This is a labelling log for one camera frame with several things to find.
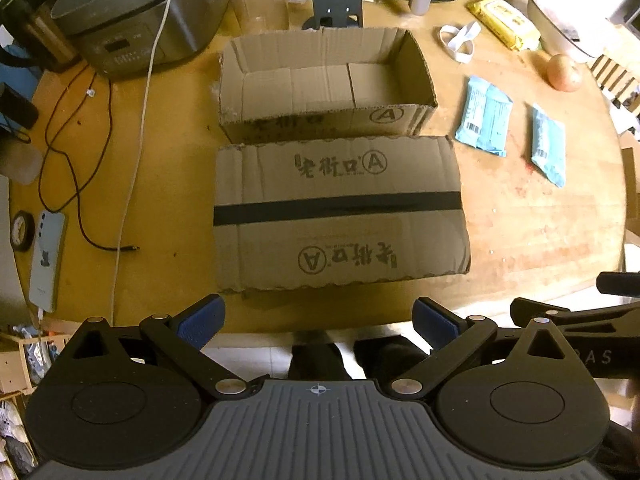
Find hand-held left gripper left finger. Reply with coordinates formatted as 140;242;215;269
62;294;253;402

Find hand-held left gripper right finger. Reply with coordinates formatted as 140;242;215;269
390;296;577;402

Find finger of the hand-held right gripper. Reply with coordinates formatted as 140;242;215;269
597;272;640;297
510;297;640;333

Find wooden desktop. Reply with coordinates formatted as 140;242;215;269
7;0;628;336

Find person's legs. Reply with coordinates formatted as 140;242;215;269
287;327;432;382

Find light blue smartphone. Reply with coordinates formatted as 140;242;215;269
27;210;68;313

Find closed taped cardboard box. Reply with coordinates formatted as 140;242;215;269
212;135;472;300

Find wooden shoe rack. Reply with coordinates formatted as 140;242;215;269
0;324;73;480

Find black tape roll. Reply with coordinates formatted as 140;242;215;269
10;211;36;252

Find wooden chair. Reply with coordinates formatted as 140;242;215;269
589;54;640;113

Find onion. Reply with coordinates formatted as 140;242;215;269
546;54;584;93

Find frosted plastic container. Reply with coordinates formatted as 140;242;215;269
0;127;45;184

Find white appliance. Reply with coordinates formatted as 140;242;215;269
526;0;640;64

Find black rectangular case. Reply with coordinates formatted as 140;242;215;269
0;82;40;130

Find yellow wet wipes pack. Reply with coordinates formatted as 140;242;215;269
466;0;542;52

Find grey rice cooker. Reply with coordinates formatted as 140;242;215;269
50;0;228;82

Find steel kettle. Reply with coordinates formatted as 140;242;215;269
0;0;81;75

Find thin black cable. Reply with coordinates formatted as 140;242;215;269
42;67;141;252

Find white charging cable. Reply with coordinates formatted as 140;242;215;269
35;0;193;328

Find white strap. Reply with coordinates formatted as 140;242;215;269
438;22;482;64

